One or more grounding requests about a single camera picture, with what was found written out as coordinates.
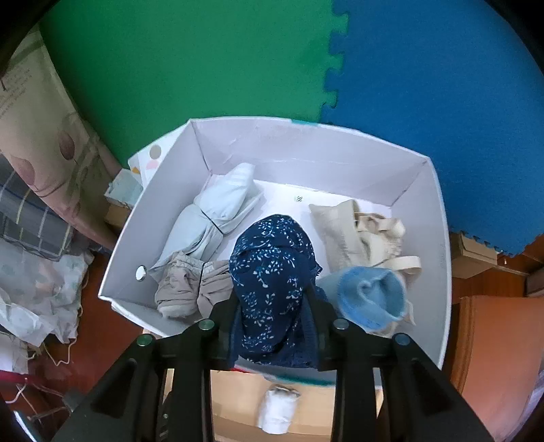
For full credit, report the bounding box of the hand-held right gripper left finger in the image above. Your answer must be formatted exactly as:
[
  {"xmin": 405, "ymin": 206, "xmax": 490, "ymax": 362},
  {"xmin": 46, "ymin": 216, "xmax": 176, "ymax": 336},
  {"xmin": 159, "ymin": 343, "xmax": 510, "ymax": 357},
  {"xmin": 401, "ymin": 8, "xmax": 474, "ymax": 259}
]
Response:
[{"xmin": 51, "ymin": 297, "xmax": 242, "ymax": 442}]

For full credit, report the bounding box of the floral print pillow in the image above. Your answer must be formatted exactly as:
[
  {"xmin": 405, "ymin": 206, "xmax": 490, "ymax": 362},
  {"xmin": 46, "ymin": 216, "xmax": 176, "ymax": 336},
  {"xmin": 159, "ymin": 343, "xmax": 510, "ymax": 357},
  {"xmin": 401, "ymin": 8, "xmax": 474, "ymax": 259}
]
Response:
[{"xmin": 0, "ymin": 30, "xmax": 124, "ymax": 252}]

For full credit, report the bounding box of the grey-beige underwear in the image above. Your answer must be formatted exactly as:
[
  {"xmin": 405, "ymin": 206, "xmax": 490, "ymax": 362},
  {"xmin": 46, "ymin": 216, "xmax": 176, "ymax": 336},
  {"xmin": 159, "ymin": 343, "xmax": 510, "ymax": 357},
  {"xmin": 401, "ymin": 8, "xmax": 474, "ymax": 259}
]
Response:
[{"xmin": 154, "ymin": 251, "xmax": 235, "ymax": 320}]

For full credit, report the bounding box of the white sock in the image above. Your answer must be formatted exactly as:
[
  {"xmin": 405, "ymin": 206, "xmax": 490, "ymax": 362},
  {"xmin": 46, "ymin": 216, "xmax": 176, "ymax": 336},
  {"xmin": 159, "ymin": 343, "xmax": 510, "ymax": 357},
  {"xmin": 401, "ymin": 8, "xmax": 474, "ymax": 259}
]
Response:
[{"xmin": 256, "ymin": 384, "xmax": 303, "ymax": 435}]

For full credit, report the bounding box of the white shoe box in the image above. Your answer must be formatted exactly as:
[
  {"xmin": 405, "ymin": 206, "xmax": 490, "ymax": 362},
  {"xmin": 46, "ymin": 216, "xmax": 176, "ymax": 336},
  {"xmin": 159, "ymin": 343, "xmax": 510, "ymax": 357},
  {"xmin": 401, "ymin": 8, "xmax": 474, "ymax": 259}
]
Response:
[{"xmin": 99, "ymin": 117, "xmax": 452, "ymax": 371}]

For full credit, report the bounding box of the pale patterned sheet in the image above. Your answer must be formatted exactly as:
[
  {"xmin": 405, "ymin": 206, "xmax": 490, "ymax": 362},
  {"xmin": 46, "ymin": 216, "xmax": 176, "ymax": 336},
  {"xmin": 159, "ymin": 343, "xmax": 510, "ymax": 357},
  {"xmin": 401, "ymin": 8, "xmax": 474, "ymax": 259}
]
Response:
[{"xmin": 0, "ymin": 241, "xmax": 95, "ymax": 346}]

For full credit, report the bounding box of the grey plaid cloth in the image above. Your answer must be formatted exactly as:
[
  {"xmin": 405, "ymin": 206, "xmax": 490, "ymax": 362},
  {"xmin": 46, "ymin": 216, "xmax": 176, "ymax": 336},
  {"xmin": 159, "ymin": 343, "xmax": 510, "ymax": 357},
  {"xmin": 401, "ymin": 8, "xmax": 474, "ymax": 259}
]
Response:
[{"xmin": 0, "ymin": 156, "xmax": 92, "ymax": 261}]

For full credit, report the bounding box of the small pale green box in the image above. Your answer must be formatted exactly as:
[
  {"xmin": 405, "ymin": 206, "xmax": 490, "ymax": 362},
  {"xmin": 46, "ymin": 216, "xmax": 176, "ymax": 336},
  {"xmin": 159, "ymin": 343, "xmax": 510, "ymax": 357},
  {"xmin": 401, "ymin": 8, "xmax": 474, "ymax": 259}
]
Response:
[{"xmin": 104, "ymin": 170, "xmax": 144, "ymax": 209}]

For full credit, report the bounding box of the orange-brown wooden furniture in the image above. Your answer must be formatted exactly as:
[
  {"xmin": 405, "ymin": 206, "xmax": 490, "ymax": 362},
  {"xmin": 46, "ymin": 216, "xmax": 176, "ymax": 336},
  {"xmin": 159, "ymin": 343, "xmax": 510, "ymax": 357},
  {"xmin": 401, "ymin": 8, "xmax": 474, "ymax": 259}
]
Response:
[{"xmin": 449, "ymin": 294, "xmax": 544, "ymax": 442}]

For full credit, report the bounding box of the white patterned cover cloth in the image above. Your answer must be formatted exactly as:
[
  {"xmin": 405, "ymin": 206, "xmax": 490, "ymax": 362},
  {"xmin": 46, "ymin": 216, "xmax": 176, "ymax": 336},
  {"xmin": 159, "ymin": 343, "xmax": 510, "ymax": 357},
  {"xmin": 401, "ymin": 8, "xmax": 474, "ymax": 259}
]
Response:
[{"xmin": 127, "ymin": 143, "xmax": 166, "ymax": 188}]

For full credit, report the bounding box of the beige lace underwear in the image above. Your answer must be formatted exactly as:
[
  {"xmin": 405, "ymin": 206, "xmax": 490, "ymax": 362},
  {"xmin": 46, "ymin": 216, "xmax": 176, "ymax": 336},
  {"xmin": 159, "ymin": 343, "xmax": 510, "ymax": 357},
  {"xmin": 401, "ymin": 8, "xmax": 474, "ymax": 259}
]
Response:
[{"xmin": 308, "ymin": 199, "xmax": 422, "ymax": 275}]

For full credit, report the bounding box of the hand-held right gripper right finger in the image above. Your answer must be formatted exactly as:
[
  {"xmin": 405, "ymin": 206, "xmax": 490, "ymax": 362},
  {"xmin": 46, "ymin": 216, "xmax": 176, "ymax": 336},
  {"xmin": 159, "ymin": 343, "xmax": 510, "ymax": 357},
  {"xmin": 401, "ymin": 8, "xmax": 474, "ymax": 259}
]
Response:
[{"xmin": 304, "ymin": 287, "xmax": 496, "ymax": 442}]

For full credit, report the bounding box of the blue sock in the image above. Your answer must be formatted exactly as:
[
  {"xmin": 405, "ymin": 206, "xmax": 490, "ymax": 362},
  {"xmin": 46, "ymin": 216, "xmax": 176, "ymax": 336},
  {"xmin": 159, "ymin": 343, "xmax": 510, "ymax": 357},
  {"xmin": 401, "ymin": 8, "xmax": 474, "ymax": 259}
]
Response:
[{"xmin": 317, "ymin": 267, "xmax": 416, "ymax": 339}]

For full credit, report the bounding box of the light wooden drawer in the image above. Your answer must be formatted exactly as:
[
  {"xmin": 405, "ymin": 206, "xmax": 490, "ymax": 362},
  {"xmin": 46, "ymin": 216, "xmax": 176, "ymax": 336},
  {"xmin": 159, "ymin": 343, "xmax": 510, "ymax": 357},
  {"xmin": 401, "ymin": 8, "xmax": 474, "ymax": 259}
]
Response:
[{"xmin": 210, "ymin": 369, "xmax": 384, "ymax": 442}]

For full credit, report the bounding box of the green foam mat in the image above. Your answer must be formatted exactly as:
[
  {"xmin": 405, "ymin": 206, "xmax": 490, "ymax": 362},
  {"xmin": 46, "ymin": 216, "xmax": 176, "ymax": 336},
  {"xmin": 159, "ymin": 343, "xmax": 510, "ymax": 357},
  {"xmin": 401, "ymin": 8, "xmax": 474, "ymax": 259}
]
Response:
[{"xmin": 38, "ymin": 0, "xmax": 350, "ymax": 163}]

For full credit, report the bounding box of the navy blue lace underwear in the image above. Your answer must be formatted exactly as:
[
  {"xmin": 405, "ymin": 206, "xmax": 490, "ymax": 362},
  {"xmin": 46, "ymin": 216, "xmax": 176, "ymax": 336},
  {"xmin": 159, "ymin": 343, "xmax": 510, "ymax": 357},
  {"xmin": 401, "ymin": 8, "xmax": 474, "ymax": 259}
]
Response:
[{"xmin": 227, "ymin": 215, "xmax": 324, "ymax": 370}]

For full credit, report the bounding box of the light blue underwear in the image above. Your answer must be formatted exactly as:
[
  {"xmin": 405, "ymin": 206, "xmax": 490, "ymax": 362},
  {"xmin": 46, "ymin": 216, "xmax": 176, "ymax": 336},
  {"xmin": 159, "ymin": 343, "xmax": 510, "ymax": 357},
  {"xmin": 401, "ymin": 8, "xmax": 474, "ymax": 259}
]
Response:
[{"xmin": 149, "ymin": 163, "xmax": 266, "ymax": 277}]

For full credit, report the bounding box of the blue foam mat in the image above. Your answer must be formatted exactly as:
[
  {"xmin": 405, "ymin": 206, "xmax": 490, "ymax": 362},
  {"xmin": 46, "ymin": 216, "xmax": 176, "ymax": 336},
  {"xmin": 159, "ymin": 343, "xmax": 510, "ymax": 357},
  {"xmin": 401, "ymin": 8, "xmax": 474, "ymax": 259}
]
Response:
[{"xmin": 320, "ymin": 0, "xmax": 544, "ymax": 258}]

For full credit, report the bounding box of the brown cardboard box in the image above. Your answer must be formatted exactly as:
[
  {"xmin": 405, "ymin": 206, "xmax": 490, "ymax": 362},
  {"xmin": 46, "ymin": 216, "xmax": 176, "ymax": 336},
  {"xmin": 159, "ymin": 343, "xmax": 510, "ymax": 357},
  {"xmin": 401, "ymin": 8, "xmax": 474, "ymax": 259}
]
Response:
[{"xmin": 449, "ymin": 232, "xmax": 503, "ymax": 280}]

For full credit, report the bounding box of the red plastic bar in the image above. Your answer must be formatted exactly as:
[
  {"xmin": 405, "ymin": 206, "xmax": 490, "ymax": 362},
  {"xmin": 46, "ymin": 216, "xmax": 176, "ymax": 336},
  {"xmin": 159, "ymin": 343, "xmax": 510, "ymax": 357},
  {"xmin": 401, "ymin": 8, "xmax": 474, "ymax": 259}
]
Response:
[{"xmin": 0, "ymin": 369, "xmax": 41, "ymax": 387}]

